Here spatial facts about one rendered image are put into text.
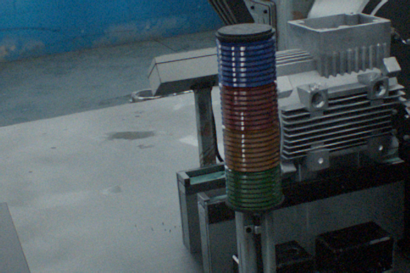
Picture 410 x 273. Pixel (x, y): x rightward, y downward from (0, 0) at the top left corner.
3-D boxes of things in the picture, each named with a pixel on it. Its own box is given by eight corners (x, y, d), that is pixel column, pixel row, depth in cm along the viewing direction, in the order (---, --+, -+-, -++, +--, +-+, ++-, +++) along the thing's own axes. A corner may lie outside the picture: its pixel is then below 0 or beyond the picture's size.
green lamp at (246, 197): (268, 185, 83) (266, 148, 82) (291, 205, 78) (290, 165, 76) (218, 196, 81) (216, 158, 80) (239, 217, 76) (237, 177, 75)
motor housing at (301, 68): (341, 136, 129) (340, 28, 123) (407, 171, 112) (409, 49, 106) (237, 158, 122) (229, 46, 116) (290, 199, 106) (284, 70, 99)
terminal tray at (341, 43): (353, 55, 120) (353, 11, 118) (392, 67, 111) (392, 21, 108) (288, 66, 116) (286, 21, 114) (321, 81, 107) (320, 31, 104)
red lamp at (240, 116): (264, 109, 80) (262, 69, 79) (288, 124, 75) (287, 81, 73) (213, 119, 78) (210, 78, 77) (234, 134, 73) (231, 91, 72)
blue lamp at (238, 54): (262, 69, 79) (260, 27, 77) (287, 81, 73) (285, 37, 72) (210, 78, 77) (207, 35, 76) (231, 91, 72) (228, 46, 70)
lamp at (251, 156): (266, 148, 82) (264, 109, 80) (290, 165, 76) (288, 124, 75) (216, 158, 80) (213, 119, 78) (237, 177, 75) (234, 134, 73)
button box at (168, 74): (241, 82, 135) (234, 55, 137) (254, 68, 129) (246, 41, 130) (152, 97, 130) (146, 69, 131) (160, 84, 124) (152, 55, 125)
